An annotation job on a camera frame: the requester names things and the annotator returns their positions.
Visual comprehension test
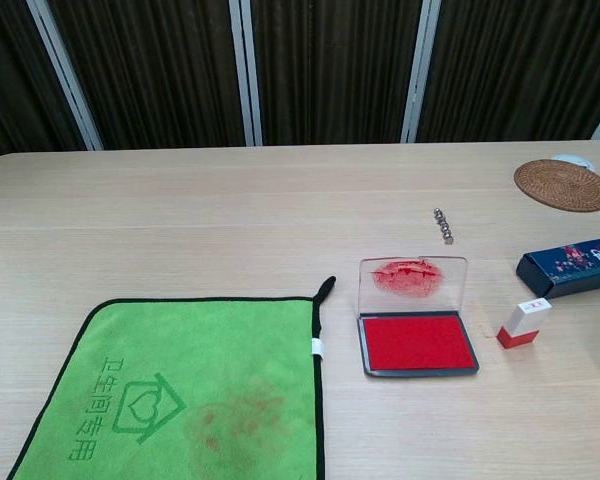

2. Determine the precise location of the string of metal beads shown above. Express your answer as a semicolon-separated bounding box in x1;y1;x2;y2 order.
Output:
432;206;457;246

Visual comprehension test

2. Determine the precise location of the green microfiber cleaning cloth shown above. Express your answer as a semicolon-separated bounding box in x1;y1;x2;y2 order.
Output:
7;275;337;480

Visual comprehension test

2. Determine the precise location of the white and red stamp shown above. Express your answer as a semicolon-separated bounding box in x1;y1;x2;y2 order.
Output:
496;297;552;350

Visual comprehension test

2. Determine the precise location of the round woven rattan coaster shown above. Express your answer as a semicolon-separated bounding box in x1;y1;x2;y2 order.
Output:
513;158;600;213

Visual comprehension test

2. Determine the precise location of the red ink pad case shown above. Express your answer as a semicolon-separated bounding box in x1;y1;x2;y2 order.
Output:
355;256;481;378

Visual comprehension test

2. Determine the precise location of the dark blue printed box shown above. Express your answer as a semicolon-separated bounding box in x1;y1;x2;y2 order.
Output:
515;234;600;298

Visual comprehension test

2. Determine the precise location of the white round disc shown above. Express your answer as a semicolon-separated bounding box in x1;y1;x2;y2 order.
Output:
550;153;598;173

